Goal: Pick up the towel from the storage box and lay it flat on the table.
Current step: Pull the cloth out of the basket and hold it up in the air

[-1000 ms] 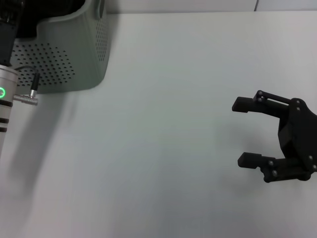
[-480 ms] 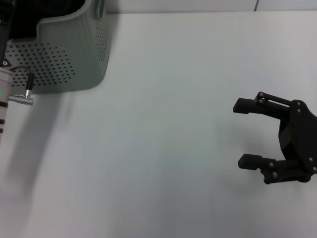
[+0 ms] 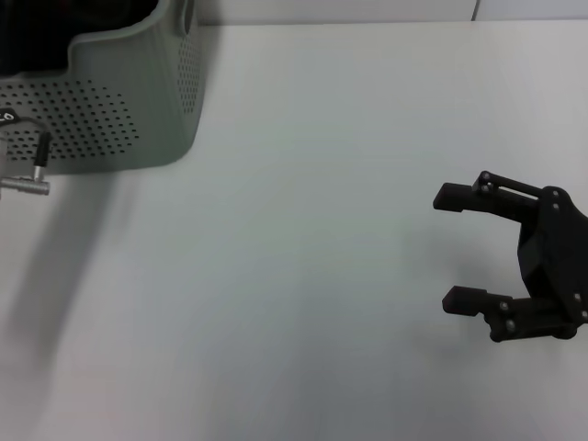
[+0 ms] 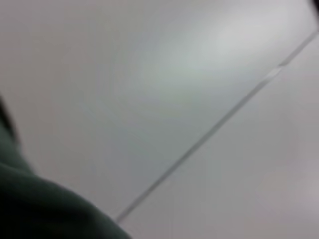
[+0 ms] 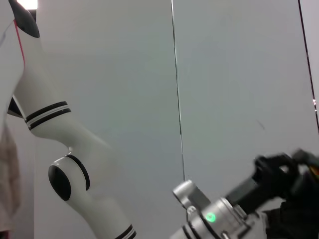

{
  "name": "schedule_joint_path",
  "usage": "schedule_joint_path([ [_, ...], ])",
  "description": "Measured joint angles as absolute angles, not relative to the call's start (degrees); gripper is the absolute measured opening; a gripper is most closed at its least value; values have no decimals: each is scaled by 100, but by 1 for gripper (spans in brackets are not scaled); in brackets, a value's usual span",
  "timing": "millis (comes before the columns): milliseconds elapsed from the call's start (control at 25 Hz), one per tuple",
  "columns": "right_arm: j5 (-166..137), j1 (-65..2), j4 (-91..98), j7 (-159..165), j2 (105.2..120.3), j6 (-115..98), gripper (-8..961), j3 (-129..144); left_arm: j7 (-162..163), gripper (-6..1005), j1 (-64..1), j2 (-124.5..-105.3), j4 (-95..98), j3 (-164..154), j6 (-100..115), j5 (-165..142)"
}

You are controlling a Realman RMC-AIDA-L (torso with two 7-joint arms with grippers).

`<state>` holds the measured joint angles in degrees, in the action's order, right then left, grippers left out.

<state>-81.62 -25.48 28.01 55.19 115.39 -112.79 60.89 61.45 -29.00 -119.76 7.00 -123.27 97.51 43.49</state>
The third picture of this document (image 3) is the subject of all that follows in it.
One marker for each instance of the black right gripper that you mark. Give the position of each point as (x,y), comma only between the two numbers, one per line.
(556,257)

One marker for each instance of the grey-green perforated storage box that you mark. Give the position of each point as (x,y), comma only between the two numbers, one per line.
(115,92)

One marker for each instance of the black logo label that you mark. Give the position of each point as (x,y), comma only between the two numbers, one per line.
(7,116)

